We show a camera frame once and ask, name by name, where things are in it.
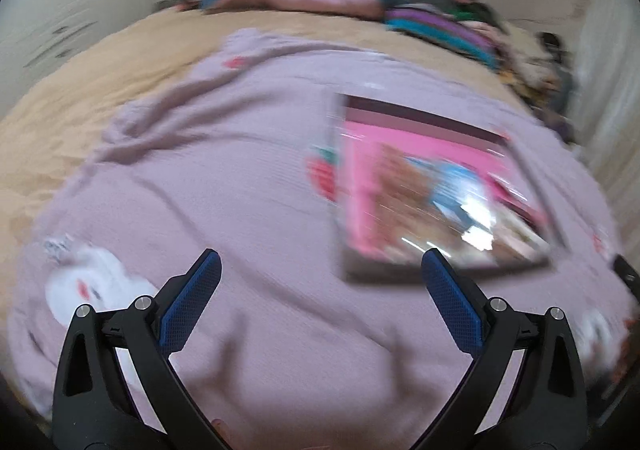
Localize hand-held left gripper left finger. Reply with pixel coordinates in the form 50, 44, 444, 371
52, 248, 223, 450

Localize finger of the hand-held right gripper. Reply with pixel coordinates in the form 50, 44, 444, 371
612, 254, 640, 302

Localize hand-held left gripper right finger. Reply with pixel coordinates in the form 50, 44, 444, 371
415, 248, 590, 450

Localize beige dotted organza bow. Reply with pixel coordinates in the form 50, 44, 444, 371
374, 144, 442, 232

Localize shallow dark cardboard box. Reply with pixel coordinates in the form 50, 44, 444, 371
327, 92, 571, 289

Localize purple printed blanket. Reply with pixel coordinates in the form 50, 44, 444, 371
7, 27, 627, 450

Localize pink book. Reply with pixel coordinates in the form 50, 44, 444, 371
344, 122, 549, 267

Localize cream satin curtain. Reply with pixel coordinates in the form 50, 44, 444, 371
574, 0, 640, 212

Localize tan bed sheet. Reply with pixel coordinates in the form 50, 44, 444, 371
0, 9, 507, 282

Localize pile of clothes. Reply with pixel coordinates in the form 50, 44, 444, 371
452, 0, 581, 142

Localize striped pillow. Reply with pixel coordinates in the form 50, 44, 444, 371
384, 3, 501, 71

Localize white wardrobe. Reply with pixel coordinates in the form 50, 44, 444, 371
0, 0, 156, 117

